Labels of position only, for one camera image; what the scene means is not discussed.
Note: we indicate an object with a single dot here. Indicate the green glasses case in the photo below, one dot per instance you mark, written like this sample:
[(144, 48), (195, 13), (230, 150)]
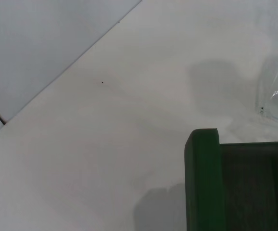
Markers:
[(201, 180)]

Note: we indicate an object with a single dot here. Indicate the transparent plastic glasses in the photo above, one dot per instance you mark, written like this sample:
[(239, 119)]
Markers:
[(277, 92)]

